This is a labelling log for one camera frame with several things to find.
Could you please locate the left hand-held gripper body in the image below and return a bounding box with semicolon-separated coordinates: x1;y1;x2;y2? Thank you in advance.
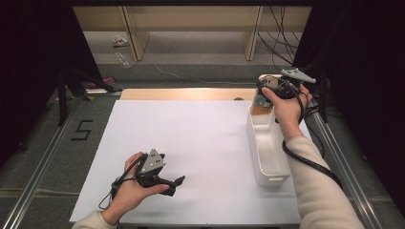
135;148;173;188

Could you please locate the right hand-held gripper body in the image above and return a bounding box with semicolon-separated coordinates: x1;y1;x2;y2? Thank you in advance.
270;68;317;99

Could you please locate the small snack packet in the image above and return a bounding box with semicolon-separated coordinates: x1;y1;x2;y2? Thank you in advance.
249;73;284;116

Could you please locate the white plastic storage bin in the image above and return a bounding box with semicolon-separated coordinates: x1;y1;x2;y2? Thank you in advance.
246;106;292;187

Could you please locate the person's right hand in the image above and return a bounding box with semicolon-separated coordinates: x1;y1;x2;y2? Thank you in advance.
261;84;313;142

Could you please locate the person's left hand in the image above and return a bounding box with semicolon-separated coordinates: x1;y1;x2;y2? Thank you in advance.
101;152;170;225

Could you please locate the white table cover sheet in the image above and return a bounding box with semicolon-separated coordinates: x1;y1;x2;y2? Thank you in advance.
69;99;348;225

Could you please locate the dark curtain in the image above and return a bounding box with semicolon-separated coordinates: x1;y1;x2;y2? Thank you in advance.
292;0;405;218
0;0;103;166

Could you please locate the pink packet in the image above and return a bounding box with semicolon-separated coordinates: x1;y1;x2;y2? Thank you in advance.
87;75;117;90

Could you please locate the light wooden shelf unit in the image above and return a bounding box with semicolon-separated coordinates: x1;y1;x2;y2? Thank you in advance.
72;5;312;62

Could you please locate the clear plastic wrapper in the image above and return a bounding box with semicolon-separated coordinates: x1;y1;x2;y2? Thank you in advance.
115;52;132;69

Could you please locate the small white floor object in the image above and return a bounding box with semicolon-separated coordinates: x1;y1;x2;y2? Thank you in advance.
113;34;129;49

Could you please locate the bundle of black cables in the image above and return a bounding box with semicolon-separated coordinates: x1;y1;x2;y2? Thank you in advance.
257;5;302;74

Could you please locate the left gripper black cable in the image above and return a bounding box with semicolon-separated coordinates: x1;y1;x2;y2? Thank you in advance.
98;154;149;211

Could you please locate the white floor cable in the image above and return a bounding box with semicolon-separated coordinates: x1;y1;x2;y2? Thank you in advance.
139;37;266;87

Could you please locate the metal floor rail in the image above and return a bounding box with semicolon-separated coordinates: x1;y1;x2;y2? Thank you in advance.
307;98;383;229
1;94;84;229

